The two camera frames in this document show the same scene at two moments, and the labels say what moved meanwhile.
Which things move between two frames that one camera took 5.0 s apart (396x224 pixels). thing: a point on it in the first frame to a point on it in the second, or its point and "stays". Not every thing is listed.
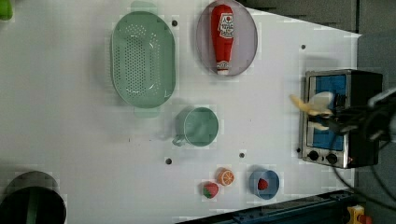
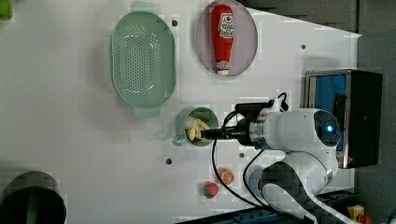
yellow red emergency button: [358, 216] stays
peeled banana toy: [319, 104] to [194, 127]
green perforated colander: [143, 60] stays
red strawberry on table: [210, 189] stays
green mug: [198, 126] stays
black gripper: [374, 126] to [243, 136]
